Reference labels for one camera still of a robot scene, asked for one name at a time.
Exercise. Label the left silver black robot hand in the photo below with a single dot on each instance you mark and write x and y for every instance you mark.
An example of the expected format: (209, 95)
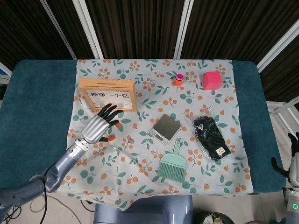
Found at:
(95, 128)

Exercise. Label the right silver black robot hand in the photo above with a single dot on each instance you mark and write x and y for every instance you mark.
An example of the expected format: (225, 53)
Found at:
(294, 168)

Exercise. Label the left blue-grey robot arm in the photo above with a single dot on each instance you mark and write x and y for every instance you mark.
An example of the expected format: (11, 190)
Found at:
(63, 163)

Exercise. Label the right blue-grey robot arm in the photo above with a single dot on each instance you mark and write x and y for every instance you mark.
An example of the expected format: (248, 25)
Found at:
(293, 205)

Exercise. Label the floral leaf berry tablecloth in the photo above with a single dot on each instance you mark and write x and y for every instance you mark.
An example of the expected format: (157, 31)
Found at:
(144, 105)

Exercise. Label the white metal rack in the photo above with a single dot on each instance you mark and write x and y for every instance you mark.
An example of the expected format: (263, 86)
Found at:
(282, 109)

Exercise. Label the teal velvet table cover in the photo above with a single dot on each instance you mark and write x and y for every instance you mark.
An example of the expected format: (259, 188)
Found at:
(35, 105)

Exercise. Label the silver digital pocket scale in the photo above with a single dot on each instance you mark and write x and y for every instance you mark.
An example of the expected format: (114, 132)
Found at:
(165, 126)

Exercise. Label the mint green hand brush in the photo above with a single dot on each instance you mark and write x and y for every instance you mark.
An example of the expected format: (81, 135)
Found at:
(172, 161)

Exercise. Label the dark slatted screen panel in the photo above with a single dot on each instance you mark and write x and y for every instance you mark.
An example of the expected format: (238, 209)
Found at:
(70, 18)
(23, 28)
(135, 28)
(233, 28)
(285, 79)

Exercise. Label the black gloves in plastic bag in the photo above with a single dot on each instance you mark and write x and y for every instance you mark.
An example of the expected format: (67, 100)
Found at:
(210, 137)

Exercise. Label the orange cylinder pink cap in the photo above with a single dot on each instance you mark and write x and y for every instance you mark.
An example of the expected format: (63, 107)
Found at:
(178, 81)

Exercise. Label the blue-grey robot torso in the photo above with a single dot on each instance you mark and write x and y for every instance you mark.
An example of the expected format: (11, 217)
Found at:
(151, 210)

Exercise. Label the black trash bin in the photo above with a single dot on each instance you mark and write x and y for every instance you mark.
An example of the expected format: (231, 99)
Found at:
(201, 217)

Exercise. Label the white blue board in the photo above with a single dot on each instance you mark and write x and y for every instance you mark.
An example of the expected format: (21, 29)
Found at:
(3, 72)

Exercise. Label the pink foam cube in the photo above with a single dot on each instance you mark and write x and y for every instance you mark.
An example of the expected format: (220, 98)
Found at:
(211, 80)

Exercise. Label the wooden coin box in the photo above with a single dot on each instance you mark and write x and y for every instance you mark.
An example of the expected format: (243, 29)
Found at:
(105, 83)

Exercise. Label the white screen frame post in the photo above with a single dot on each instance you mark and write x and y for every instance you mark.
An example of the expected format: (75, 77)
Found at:
(278, 53)
(59, 28)
(88, 28)
(183, 28)

